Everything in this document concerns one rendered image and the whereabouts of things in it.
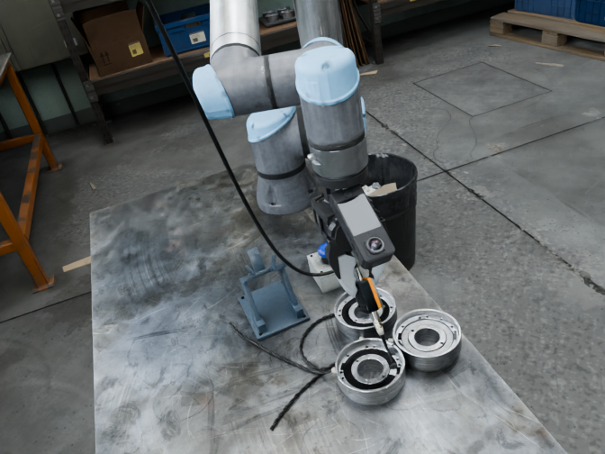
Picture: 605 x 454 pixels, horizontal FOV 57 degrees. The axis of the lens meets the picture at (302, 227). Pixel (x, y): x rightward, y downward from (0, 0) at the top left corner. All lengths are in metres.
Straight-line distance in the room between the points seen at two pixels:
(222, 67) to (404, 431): 0.56
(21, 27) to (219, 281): 3.50
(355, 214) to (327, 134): 0.11
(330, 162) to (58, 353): 1.94
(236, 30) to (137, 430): 0.62
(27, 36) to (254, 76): 3.75
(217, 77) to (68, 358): 1.82
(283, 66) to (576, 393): 1.47
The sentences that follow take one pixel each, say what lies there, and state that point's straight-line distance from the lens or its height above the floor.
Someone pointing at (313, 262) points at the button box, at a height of 0.84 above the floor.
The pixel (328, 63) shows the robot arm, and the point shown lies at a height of 1.28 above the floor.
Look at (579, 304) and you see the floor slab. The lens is 2.23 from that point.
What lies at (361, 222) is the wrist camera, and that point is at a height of 1.08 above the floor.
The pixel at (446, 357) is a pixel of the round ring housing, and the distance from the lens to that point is 0.88.
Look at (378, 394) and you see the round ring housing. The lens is 0.84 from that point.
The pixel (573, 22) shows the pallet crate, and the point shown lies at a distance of 4.69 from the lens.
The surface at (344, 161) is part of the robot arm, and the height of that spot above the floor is 1.16.
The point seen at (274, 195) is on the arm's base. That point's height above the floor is 0.84.
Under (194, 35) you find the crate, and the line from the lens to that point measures 4.24.
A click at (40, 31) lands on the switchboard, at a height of 0.77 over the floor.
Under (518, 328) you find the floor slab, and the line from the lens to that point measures 2.11.
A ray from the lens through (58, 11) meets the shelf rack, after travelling 4.05.
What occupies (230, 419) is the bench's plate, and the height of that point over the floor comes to 0.80.
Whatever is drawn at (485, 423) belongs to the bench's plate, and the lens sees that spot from 0.85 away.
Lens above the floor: 1.49
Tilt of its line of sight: 33 degrees down
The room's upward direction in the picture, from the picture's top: 12 degrees counter-clockwise
